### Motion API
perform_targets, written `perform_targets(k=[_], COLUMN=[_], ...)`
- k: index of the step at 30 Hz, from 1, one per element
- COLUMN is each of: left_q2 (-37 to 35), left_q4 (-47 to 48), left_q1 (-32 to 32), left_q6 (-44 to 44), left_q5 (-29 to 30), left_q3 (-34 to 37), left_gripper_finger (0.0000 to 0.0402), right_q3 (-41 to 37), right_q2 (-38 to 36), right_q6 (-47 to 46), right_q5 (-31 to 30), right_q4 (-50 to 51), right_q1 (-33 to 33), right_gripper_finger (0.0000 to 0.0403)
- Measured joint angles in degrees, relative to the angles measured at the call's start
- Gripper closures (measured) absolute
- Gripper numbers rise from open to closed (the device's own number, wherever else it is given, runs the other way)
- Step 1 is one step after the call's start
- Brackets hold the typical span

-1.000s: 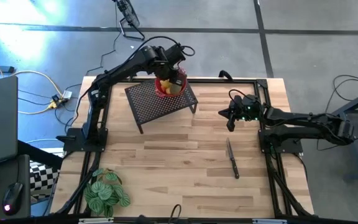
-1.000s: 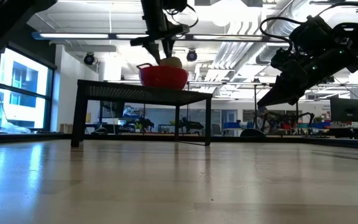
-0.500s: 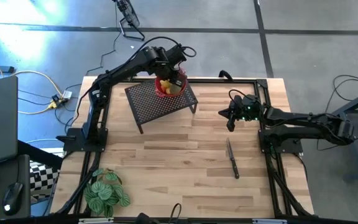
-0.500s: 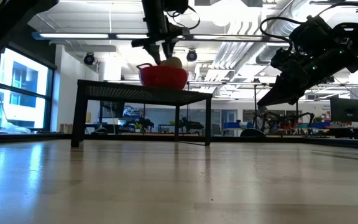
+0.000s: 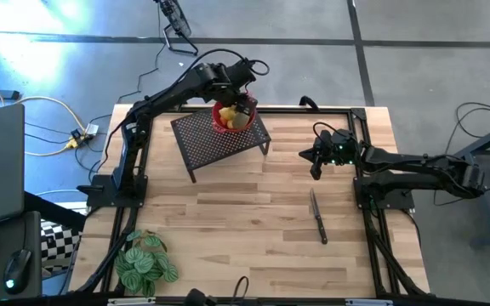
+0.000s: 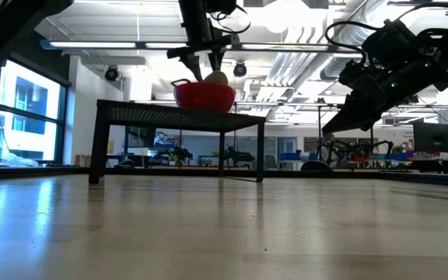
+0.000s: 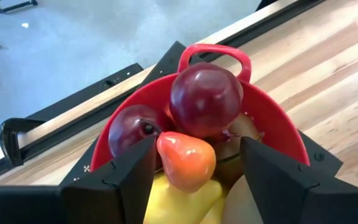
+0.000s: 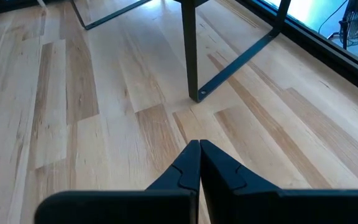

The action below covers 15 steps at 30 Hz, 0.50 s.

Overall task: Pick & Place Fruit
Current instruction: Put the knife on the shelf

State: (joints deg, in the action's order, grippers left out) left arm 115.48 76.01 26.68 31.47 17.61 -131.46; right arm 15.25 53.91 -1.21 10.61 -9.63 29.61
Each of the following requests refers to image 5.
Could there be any black white checkered board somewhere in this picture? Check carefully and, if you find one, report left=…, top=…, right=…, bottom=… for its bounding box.
left=39, top=218, right=83, bottom=275

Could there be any black perforated metal shelf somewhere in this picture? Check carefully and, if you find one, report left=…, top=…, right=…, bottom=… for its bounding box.
left=170, top=101, right=272, bottom=184

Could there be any silver metal bracket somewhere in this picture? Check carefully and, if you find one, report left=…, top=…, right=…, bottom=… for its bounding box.
left=107, top=297, right=157, bottom=306
left=345, top=298, right=394, bottom=306

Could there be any yellow lemon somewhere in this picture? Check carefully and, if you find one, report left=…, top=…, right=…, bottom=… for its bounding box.
left=219, top=105, right=237, bottom=122

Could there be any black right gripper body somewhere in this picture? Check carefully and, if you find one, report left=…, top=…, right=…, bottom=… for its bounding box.
left=319, top=129, right=362, bottom=167

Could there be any red plastic colander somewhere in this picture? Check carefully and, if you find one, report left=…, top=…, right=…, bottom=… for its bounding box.
left=210, top=89, right=258, bottom=134

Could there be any black fan cable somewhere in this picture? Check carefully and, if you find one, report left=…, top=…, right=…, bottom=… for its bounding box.
left=87, top=3, right=162, bottom=128

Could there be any black aluminium table frame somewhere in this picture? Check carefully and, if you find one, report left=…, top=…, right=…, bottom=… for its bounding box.
left=69, top=104, right=432, bottom=298

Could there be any yellow floor cable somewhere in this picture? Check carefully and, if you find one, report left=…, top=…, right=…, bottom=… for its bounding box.
left=0, top=69, right=88, bottom=157

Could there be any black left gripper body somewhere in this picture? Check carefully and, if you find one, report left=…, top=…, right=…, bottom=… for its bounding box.
left=223, top=59, right=259, bottom=105

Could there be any black floor fan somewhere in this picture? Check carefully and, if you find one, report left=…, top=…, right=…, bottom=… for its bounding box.
left=153, top=0, right=200, bottom=58

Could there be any green striped leaf plant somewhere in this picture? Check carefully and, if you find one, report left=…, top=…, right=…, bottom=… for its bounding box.
left=114, top=229, right=180, bottom=298

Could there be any green kiwi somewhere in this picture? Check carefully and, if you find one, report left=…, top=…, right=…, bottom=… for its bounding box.
left=232, top=112, right=253, bottom=131

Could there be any black device with cable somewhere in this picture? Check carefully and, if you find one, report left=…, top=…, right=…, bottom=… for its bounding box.
left=184, top=275, right=251, bottom=306

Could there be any black computer mouse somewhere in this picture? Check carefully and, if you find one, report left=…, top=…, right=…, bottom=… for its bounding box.
left=2, top=248, right=33, bottom=295

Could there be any black clamp handle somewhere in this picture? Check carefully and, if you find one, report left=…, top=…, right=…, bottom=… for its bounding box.
left=298, top=94, right=320, bottom=112

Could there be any dark desk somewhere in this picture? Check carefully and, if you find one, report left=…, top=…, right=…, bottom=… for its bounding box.
left=0, top=210, right=44, bottom=298

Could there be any black handled kitchen knife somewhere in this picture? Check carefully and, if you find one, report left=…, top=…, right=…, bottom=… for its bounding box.
left=309, top=188, right=329, bottom=246

